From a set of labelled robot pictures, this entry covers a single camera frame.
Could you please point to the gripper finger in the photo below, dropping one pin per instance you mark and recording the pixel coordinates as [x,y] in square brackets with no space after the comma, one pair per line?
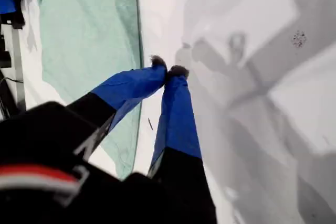
[178,129]
[126,85]

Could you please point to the pale green T-shirt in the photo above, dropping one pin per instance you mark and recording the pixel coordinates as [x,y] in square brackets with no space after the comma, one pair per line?
[86,37]

